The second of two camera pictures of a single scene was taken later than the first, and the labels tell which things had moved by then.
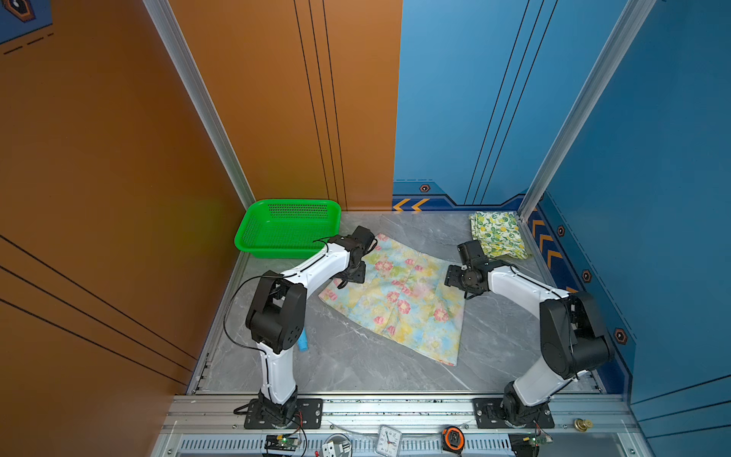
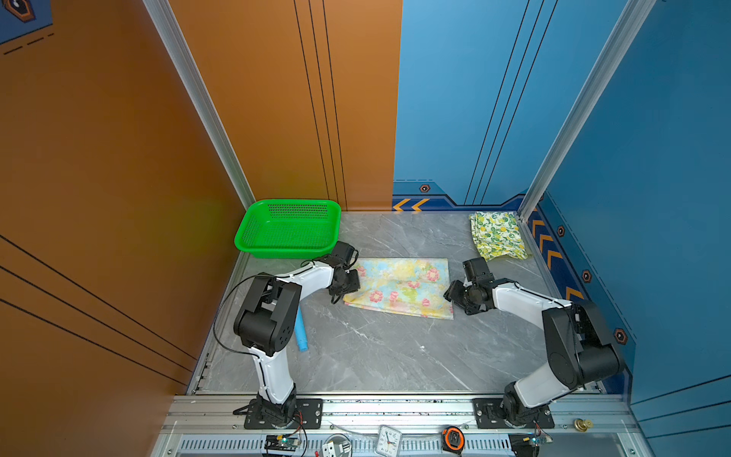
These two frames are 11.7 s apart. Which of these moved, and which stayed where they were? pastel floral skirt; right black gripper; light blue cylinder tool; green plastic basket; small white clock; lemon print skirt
Moved: right black gripper; pastel floral skirt
Stayed: green plastic basket; lemon print skirt; light blue cylinder tool; small white clock
